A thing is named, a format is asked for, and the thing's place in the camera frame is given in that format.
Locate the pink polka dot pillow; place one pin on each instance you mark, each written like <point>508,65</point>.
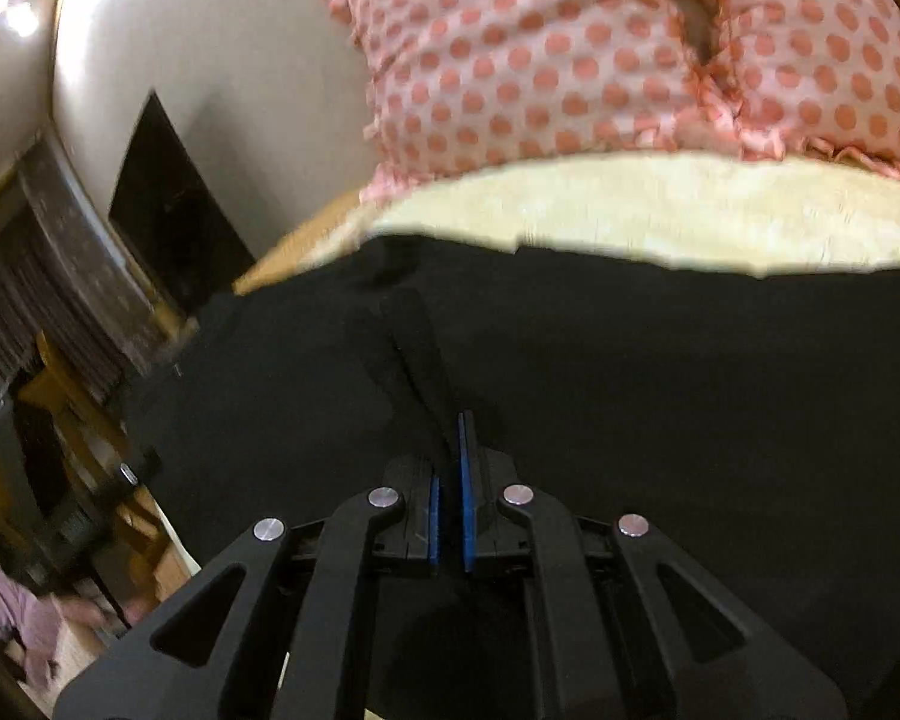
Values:
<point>570,52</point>

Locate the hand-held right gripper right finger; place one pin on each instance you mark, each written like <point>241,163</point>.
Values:
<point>466,491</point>

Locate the dark striped curtain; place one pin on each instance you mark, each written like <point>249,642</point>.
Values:
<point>22,307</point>

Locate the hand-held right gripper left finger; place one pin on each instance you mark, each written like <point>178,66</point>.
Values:
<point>433,521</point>

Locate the black pants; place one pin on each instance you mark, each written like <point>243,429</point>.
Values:
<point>645,390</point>

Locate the cream fuzzy blanket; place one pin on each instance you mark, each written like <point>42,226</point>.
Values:
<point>607,217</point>

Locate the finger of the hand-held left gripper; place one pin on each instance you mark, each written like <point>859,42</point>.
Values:
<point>131,469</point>

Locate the person in pink top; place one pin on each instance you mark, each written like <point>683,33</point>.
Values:
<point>15,607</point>

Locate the wooden chair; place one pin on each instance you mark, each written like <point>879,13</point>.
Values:
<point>82,420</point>

